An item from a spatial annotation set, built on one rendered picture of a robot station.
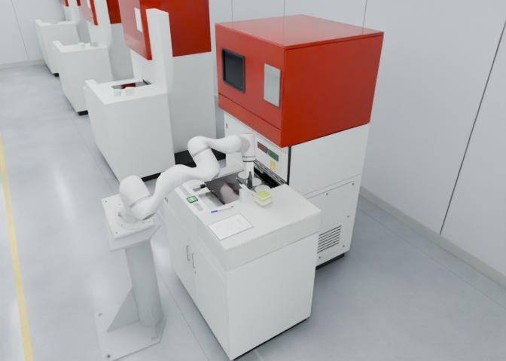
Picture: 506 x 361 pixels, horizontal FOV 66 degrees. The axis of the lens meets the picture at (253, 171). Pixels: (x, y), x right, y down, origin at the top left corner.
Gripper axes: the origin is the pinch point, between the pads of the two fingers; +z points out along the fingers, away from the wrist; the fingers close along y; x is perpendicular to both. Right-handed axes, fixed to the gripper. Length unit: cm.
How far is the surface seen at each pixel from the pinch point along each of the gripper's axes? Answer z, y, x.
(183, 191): 2.5, -7.4, -40.7
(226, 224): 14.2, 29.3, -16.8
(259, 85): -59, -6, 9
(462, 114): -34, -42, 166
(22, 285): 83, -69, -173
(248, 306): 65, 26, -6
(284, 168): -8.2, -5.4, 22.7
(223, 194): 7.3, -10.4, -16.1
